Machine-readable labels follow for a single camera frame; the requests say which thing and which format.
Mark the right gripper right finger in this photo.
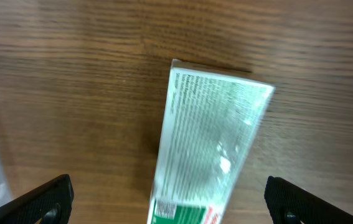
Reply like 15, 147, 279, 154
264, 176, 353, 224

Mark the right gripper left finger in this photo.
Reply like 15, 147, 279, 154
0, 174, 74, 224

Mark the white green medicine box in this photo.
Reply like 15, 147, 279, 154
147, 59, 275, 224

